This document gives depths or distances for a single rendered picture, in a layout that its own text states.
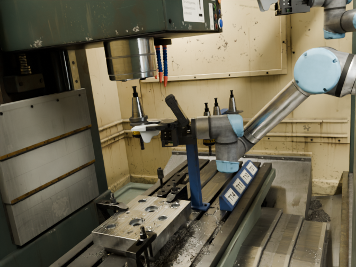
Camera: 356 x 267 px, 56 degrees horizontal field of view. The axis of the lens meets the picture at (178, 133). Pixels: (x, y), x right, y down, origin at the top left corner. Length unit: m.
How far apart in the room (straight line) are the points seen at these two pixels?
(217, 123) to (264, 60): 0.96
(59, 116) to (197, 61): 0.98
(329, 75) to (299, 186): 1.07
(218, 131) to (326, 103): 0.99
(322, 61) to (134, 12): 0.50
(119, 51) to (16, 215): 0.71
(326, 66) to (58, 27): 0.78
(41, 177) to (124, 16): 0.74
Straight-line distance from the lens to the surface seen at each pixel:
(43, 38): 1.18
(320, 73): 0.94
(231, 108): 1.64
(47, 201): 1.47
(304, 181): 1.95
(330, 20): 1.40
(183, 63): 2.14
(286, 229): 1.60
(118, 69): 1.06
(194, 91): 2.14
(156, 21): 0.93
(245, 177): 1.60
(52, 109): 1.44
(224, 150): 1.10
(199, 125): 1.09
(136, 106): 1.12
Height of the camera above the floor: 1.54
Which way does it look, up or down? 14 degrees down
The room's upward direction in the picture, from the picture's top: 6 degrees counter-clockwise
